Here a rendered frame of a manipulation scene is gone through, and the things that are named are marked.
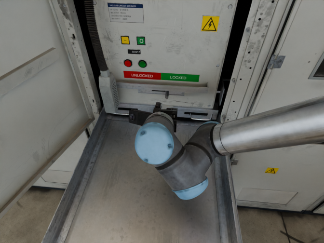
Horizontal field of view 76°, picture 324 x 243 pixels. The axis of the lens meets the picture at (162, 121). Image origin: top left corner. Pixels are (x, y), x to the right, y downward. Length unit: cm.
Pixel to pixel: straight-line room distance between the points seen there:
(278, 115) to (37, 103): 76
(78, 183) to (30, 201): 114
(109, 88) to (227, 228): 65
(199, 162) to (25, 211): 162
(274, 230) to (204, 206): 108
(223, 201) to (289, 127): 44
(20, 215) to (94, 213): 121
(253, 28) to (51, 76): 72
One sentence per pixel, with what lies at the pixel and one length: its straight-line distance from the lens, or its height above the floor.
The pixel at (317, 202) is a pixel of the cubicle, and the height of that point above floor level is 18.
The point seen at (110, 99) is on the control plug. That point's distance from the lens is 89.
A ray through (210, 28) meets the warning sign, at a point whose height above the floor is 129.
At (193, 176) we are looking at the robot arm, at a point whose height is 113.
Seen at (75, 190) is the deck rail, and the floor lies 85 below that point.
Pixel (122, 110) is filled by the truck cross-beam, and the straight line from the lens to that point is 105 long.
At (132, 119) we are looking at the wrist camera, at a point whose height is 109.
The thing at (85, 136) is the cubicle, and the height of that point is 72.
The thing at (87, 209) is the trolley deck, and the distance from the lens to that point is 83.
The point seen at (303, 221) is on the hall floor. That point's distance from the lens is 196.
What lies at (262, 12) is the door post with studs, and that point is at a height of 136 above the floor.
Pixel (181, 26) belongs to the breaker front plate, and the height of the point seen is 129.
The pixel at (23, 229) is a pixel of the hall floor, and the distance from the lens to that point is 192.
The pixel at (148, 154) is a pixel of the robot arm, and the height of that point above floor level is 119.
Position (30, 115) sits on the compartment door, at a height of 107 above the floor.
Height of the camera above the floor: 157
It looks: 45 degrees down
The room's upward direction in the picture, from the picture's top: straight up
